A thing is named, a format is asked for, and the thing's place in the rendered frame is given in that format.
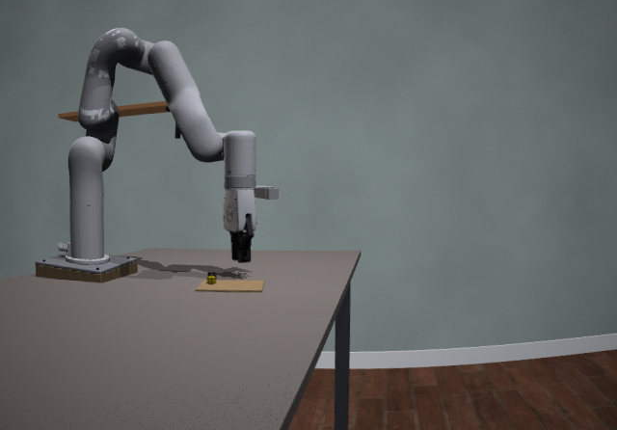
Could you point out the tan square mat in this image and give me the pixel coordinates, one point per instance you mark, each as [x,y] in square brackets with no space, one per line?
[231,286]

